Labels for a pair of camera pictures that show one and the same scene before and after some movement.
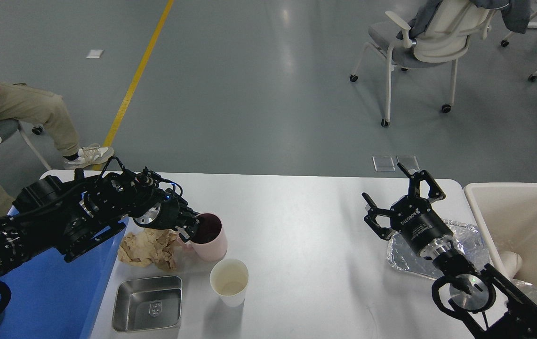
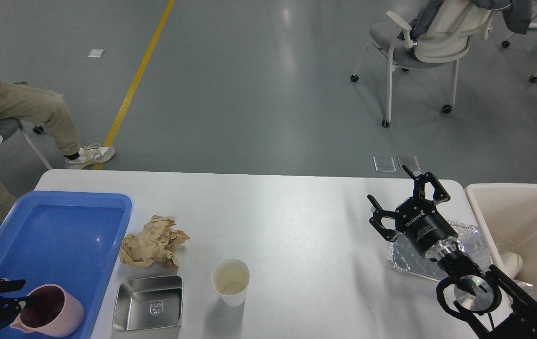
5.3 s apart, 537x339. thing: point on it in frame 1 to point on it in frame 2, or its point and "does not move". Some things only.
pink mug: x=209 y=243 to x=50 y=310
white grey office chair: x=444 y=36 does not move
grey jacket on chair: x=516 y=17 does not move
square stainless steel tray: x=148 y=303 does not move
